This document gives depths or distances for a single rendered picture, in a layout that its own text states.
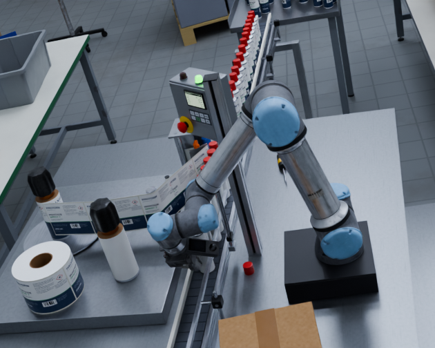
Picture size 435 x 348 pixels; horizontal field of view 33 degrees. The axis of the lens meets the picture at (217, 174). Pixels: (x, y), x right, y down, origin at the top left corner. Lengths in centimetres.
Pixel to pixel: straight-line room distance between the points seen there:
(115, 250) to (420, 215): 102
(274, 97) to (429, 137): 274
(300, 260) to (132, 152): 124
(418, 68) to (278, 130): 355
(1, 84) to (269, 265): 225
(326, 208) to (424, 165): 231
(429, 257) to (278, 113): 79
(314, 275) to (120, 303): 63
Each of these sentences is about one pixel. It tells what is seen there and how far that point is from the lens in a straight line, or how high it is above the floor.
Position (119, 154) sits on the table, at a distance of 335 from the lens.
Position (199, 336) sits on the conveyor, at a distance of 221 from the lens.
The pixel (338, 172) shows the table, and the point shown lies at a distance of 284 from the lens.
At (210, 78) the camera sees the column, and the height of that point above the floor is 150.
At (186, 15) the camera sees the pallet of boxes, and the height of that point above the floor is 26.
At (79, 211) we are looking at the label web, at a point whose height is 102.
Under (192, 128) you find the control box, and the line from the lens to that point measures 232.
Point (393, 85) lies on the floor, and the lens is 518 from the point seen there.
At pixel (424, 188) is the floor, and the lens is 412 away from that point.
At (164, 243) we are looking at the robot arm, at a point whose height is 117.
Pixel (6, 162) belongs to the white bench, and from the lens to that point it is 373.
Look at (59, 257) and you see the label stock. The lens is 248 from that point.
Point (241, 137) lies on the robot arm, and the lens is 206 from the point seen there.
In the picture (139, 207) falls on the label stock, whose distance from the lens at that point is 259.
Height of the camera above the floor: 239
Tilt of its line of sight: 31 degrees down
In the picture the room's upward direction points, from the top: 15 degrees counter-clockwise
